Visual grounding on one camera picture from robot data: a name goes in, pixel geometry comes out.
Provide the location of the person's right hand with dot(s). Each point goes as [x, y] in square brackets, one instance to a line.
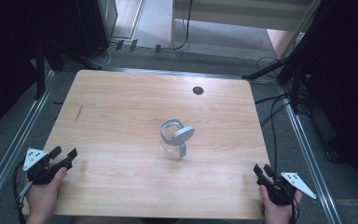
[278, 214]

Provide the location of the aluminium floor rail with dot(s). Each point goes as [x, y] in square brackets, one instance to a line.
[307, 161]
[18, 143]

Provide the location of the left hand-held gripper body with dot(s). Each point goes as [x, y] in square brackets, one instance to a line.
[38, 170]

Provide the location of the black metal stand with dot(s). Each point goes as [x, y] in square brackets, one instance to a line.
[261, 72]
[40, 74]

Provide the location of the white cabinet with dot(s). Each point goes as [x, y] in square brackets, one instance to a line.
[230, 17]

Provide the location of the dark curtain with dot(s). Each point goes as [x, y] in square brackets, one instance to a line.
[9, 46]
[351, 77]

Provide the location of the person's left hand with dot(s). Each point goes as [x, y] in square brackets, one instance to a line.
[40, 199]

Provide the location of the glass pitcher with grey lid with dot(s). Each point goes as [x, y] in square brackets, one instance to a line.
[177, 137]

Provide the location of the black cabinet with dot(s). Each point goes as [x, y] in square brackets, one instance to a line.
[93, 25]

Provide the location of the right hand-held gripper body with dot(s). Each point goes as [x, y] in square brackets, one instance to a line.
[279, 193]

